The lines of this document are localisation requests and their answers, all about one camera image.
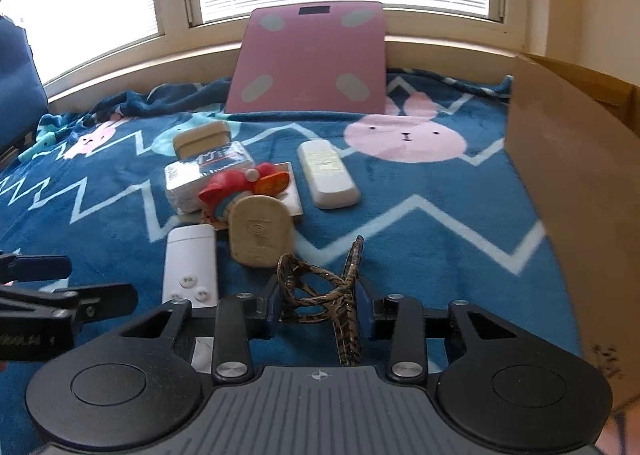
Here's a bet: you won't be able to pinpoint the small white remote control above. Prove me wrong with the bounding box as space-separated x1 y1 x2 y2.
162 224 219 371

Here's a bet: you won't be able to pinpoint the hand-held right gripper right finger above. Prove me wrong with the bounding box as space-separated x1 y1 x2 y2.
357 280 535 381

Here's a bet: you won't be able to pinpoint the cardboard box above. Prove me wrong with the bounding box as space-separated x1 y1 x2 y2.
505 52 640 416

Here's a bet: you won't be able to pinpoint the blue printed blanket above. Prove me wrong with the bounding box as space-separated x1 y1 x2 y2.
0 68 583 455

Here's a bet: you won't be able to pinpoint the tortoiseshell eyeglasses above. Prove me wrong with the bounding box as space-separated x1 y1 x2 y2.
276 235 367 366

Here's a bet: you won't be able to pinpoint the blue label floss box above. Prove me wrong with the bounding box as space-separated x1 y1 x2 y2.
164 141 258 215

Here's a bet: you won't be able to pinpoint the dark blue panel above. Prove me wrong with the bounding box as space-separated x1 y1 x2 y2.
0 15 49 162

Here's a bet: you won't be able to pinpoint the pink bathroom scale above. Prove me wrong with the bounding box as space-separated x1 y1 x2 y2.
224 2 390 115

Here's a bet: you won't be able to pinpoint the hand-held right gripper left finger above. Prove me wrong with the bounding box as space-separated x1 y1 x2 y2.
107 280 281 385

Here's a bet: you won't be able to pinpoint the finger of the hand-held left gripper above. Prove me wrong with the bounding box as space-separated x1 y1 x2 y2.
0 282 139 325
0 252 72 282

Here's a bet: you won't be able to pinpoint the red toy figure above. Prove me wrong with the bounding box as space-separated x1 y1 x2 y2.
199 162 292 223

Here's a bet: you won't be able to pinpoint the beige rectangular plug adapter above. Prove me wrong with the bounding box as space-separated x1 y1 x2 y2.
172 122 232 159

